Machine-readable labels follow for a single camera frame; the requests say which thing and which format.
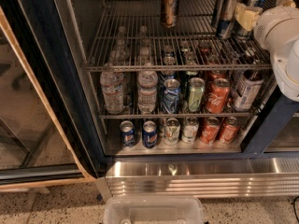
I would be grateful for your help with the right red can bottom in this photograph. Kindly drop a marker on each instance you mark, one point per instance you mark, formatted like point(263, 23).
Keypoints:
point(228, 130)

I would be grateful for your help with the right green white can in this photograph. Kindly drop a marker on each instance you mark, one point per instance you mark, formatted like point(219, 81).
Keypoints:
point(189, 129)

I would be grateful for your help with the white blue can middle shelf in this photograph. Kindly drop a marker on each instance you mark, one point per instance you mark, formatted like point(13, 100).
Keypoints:
point(247, 89)

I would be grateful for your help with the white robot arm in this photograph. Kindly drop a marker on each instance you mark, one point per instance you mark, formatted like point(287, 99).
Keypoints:
point(285, 66)

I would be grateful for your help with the redbull can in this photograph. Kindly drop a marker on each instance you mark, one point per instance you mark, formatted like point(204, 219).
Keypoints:
point(241, 33)
point(216, 13)
point(226, 22)

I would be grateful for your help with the brown gold tall can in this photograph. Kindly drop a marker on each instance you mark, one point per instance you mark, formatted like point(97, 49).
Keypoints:
point(169, 13)

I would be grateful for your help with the blue pepsi can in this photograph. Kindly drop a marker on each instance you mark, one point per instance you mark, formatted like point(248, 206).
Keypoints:
point(127, 129)
point(149, 134)

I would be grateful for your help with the left red can bottom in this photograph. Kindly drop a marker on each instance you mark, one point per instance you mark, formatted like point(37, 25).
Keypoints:
point(210, 130)

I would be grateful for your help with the middle wire fridge shelf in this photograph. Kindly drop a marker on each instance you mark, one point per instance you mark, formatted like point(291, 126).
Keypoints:
point(135, 113)

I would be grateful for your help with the left green white can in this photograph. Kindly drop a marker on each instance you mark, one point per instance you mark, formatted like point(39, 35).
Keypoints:
point(171, 131)

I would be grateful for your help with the red coca cola can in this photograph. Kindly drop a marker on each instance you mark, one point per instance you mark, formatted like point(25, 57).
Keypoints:
point(217, 95)

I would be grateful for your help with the open glass fridge door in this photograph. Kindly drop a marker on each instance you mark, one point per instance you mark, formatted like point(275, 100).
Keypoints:
point(48, 132)

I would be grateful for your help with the dark blue fridge frame post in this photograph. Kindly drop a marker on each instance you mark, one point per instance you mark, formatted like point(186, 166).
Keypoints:
point(274, 117)

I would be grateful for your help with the clear plastic bin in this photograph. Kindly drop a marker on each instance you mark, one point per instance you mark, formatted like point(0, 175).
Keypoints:
point(153, 210)

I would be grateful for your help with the left blue pepsi can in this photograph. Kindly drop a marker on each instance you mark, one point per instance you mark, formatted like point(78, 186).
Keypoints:
point(127, 129)

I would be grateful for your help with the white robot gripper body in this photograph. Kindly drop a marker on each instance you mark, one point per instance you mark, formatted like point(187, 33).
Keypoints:
point(275, 29)

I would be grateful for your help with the green white can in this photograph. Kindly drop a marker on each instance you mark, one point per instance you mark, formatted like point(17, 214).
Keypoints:
point(171, 131)
point(189, 129)

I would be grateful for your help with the stainless steel fridge base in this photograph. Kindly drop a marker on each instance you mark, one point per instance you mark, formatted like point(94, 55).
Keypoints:
point(202, 179)

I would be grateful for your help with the left clear water bottle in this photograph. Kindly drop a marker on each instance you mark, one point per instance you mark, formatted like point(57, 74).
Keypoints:
point(112, 85)

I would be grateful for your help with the right clear water bottle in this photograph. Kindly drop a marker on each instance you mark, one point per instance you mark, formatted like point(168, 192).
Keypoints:
point(147, 83)

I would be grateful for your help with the top wire fridge shelf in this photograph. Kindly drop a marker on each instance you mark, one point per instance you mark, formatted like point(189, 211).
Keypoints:
point(130, 34)

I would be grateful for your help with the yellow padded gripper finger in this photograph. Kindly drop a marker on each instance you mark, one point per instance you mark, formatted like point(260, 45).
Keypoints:
point(285, 3)
point(247, 16)

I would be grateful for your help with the right blue pepsi can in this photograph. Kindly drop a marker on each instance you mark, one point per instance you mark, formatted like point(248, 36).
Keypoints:
point(149, 134)

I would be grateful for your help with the wire fridge shelf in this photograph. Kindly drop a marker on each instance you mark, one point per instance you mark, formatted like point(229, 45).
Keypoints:
point(130, 34)
point(135, 113)

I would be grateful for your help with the green can middle shelf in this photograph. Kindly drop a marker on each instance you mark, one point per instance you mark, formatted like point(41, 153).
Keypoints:
point(195, 93)

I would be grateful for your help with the clear water bottle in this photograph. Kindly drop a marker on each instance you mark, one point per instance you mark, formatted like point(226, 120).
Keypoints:
point(112, 85)
point(147, 83)

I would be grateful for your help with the blue pepsi can middle shelf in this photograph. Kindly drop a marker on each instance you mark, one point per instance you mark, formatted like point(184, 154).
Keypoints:
point(171, 92)

